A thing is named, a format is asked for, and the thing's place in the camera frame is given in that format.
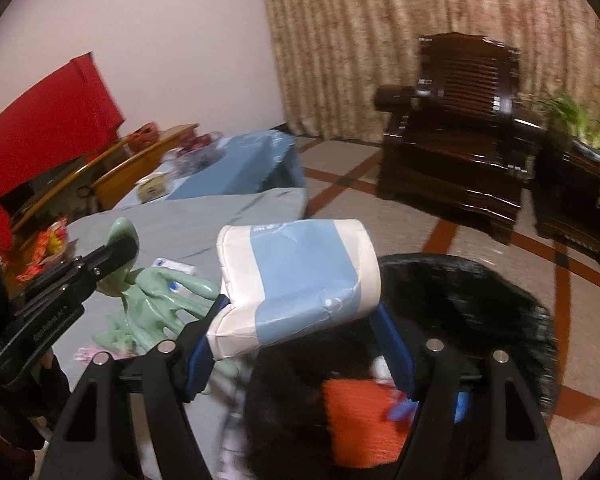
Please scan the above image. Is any green potted plant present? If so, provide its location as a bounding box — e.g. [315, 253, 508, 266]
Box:
[535, 91, 600, 161]

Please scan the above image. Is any white paper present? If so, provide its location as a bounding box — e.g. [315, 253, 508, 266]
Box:
[370, 355, 396, 383]

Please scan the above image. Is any black lined trash bin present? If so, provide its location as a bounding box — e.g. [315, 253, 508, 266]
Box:
[242, 254, 561, 480]

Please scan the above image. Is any blue plastic bag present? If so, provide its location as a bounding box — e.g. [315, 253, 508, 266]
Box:
[385, 390, 473, 423]

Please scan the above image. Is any orange bumpy scrubber pad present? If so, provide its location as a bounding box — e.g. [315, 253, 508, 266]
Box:
[322, 379, 413, 463]

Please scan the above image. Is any dark wooden side table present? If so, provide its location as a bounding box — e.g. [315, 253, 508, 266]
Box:
[534, 130, 600, 273]

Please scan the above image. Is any white and blue packet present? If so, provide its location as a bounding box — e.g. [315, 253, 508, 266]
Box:
[205, 218, 383, 362]

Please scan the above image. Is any person's left hand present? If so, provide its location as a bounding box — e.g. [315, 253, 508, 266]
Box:
[30, 349, 71, 411]

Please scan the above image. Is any wooden television cabinet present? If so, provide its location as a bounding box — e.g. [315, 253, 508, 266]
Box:
[0, 122, 201, 241]

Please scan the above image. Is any green rubber glove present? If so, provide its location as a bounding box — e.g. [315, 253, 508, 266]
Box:
[94, 217, 241, 378]

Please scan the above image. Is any tissue box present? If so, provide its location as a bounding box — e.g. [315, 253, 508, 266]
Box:
[136, 172, 173, 203]

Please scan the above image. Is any person's left forearm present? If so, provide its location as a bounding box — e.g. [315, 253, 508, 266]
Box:
[0, 390, 48, 480]

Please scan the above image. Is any glass snack bowl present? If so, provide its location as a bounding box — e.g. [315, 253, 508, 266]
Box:
[14, 217, 81, 282]

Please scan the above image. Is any blue and white tube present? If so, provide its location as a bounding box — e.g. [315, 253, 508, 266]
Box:
[152, 257, 201, 293]

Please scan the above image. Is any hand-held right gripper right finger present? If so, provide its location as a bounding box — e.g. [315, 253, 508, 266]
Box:
[370, 305, 563, 480]

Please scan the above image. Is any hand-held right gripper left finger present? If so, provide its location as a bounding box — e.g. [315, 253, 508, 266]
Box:
[40, 295, 231, 480]

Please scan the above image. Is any blue tablecloth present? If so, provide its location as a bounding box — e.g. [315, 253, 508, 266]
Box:
[115, 130, 305, 211]

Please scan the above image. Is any red cloth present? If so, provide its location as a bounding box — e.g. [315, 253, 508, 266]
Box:
[0, 52, 126, 241]

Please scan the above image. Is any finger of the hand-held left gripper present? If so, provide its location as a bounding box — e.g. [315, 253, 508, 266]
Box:
[17, 234, 141, 321]

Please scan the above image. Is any black television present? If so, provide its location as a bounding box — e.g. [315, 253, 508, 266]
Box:
[0, 160, 88, 222]

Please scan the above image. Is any glass fruit bowl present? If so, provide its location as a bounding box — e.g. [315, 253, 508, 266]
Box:
[162, 132, 226, 177]

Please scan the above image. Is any red snack packet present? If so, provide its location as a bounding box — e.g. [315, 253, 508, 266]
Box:
[29, 230, 56, 267]

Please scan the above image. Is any red woven basket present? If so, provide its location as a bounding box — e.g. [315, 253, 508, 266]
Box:
[128, 122, 159, 153]

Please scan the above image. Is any dark wooden armchair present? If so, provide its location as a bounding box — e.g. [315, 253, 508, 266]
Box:
[375, 32, 546, 246]

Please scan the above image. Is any pink plastic bag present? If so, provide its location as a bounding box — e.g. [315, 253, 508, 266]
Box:
[72, 345, 116, 363]

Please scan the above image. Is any patterned beige curtain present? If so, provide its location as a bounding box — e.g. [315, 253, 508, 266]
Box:
[250, 0, 600, 142]

